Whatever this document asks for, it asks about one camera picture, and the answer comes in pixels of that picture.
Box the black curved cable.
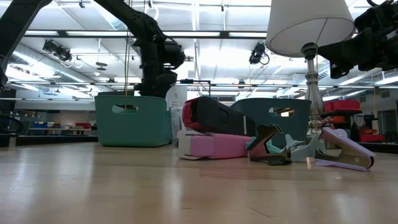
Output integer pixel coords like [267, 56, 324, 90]
[0, 114, 24, 134]

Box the teal staple remover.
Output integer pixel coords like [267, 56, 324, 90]
[245, 136, 289, 155]

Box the large red storage bin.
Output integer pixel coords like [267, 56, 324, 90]
[323, 99, 361, 113]

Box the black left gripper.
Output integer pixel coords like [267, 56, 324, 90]
[137, 37, 178, 98]

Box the purple staple remover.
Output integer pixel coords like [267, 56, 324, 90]
[306, 126, 377, 172]

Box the black staple remover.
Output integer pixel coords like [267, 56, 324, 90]
[247, 123, 293, 166]

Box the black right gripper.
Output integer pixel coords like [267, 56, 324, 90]
[317, 0, 398, 80]

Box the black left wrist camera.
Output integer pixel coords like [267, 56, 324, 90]
[164, 42, 187, 70]

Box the black camera on mount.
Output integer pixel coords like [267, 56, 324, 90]
[42, 39, 73, 62]

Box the white numbered sign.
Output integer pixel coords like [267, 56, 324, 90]
[166, 86, 188, 108]

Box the white shade table lamp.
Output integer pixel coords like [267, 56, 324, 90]
[265, 0, 357, 139]

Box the light blue staple remover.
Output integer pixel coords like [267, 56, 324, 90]
[284, 133, 327, 163]

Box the pink and white stapler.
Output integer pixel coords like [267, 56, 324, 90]
[176, 129, 252, 161]

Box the thin black rectangular stand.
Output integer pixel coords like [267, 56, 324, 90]
[174, 79, 211, 99]

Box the white hanging ring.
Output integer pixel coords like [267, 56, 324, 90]
[145, 5, 160, 21]

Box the light teal plastic bin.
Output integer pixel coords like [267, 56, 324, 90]
[95, 95, 172, 147]

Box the dark teal plastic bin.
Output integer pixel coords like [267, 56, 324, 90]
[229, 98, 312, 150]

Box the small red storage bin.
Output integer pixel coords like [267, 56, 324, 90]
[359, 129, 386, 143]

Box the red and black stapler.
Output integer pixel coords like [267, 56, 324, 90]
[182, 95, 257, 138]

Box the hanging yellow black cable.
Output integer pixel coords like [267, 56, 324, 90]
[124, 0, 133, 96]

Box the black camera with cable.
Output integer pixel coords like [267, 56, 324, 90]
[248, 42, 270, 65]

